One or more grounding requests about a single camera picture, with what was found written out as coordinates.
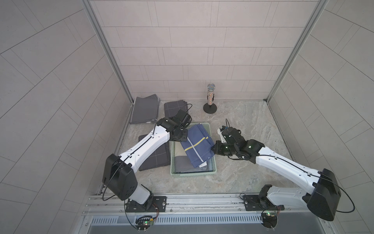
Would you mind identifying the green plastic basket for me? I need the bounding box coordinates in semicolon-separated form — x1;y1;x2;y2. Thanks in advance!
170;122;217;177

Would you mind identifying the beige grey striped pillowcase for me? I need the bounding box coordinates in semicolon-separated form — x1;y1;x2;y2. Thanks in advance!
174;156;213;174

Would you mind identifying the dark grey checked pillowcase back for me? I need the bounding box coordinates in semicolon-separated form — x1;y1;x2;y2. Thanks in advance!
164;100;188;118

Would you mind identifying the dark grey checked pillowcase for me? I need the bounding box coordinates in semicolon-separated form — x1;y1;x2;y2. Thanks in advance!
164;100;188;118
138;142;171;171

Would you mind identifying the plain grey folded pillowcase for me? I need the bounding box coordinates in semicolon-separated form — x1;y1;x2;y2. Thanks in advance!
129;94;160;124

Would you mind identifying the aluminium rail frame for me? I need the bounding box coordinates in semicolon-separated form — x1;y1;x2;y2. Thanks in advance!
83;187;309;215

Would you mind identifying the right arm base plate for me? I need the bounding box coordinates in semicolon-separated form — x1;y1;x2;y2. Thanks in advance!
239;194;285;212

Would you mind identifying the blue pillowcase with stripes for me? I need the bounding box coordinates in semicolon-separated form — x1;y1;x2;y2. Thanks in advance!
181;123;215;168

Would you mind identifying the microphone on black stand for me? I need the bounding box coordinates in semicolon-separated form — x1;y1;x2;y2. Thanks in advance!
203;83;217;114

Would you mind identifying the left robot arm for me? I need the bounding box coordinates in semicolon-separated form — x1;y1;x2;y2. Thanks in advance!
102;110;192;211

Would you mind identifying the dark grey checked pillowcase front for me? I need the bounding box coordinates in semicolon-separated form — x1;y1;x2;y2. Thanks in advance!
138;142;171;171

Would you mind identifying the circuit board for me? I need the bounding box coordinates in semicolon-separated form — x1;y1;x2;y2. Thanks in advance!
261;211;278;230
135;215;156;232

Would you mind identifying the left circuit board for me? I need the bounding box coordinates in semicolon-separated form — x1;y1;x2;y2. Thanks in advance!
135;215;156;232

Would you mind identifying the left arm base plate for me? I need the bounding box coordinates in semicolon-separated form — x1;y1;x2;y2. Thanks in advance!
125;196;167;213

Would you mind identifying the right circuit board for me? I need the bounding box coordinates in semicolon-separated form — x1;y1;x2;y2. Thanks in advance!
261;211;278;230

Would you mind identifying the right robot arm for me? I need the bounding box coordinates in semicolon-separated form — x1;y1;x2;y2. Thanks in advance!
212;126;342;221

